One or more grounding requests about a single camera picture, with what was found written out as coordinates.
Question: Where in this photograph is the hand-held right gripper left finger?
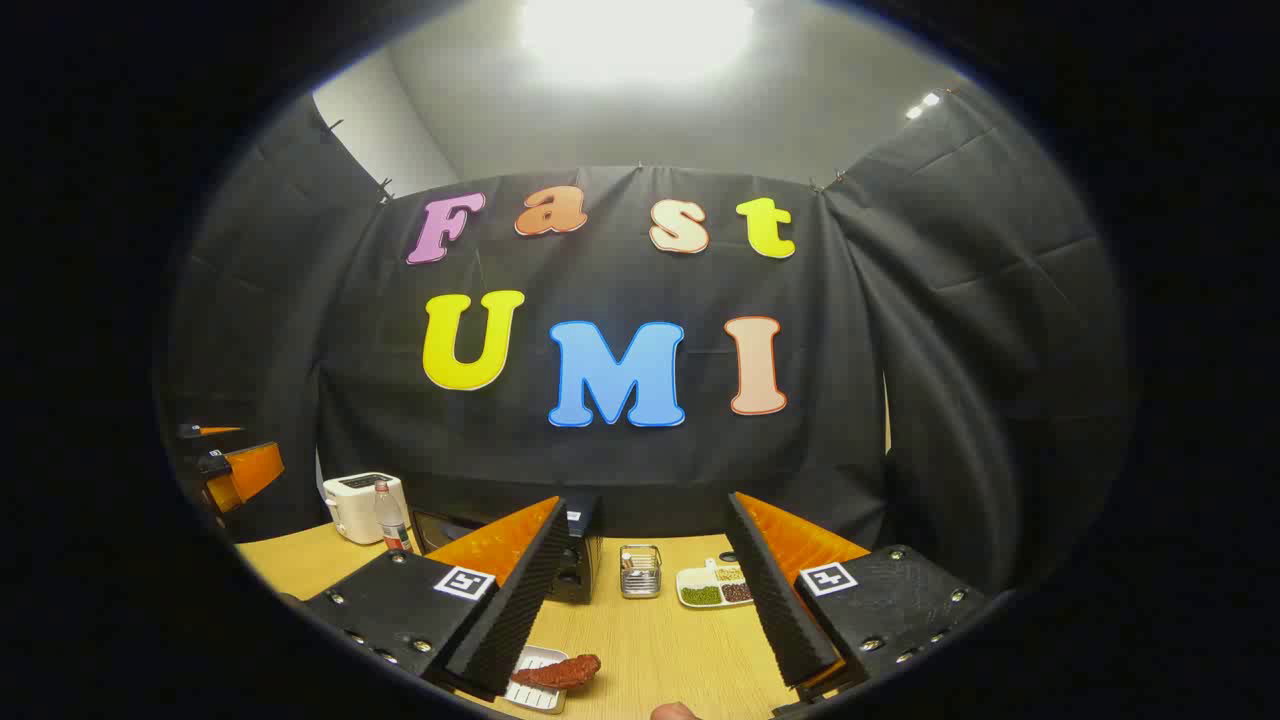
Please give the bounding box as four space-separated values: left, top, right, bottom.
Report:
303 495 571 701

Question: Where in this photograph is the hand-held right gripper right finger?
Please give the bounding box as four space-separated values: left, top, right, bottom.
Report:
725 491 993 691

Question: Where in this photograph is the red meat slice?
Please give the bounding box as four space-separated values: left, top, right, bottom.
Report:
510 654 602 690

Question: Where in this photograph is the black electric oven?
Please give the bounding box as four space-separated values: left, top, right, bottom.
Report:
410 495 605 605

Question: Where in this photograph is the white divided dish of beans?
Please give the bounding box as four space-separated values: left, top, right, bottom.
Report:
676 557 757 609

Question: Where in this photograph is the white ribbed tray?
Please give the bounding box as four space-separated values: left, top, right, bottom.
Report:
503 645 571 714

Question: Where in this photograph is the white toaster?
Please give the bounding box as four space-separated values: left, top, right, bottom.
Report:
322 472 411 546

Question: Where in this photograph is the clear bottle with red label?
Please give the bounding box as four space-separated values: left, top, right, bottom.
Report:
373 480 414 554

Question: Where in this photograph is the black backdrop cloth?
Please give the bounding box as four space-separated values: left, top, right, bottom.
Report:
160 85 1136 601

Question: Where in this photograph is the large ceiling light panel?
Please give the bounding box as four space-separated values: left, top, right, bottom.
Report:
520 0 757 83

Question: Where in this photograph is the metal wire basket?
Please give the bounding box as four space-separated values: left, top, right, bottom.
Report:
619 544 663 600

